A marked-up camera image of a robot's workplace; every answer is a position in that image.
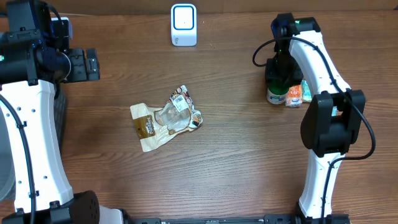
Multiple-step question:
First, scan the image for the teal tissue pack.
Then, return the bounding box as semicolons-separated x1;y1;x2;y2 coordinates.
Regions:
301;80;312;103

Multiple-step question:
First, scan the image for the orange tissue pack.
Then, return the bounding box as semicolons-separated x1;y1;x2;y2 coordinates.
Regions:
285;85;303;107

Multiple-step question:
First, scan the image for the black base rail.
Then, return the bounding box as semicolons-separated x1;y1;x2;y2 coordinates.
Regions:
124;213;351;224

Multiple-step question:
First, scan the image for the clear brown snack bag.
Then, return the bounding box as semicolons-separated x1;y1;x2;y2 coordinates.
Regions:
130;85;203;152

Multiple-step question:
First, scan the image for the light teal wipes packet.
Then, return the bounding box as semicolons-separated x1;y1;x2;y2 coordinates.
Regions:
331;106;338;116

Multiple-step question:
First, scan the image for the grey plastic basket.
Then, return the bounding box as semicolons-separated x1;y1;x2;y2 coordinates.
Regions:
1;81;73;207

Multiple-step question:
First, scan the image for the green lid jar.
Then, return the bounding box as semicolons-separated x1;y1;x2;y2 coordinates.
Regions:
267;86;289;105

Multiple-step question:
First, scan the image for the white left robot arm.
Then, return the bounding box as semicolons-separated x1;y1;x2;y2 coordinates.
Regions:
1;1;124;223

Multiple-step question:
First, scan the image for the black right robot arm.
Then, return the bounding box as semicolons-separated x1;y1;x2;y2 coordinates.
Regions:
264;13;366;223

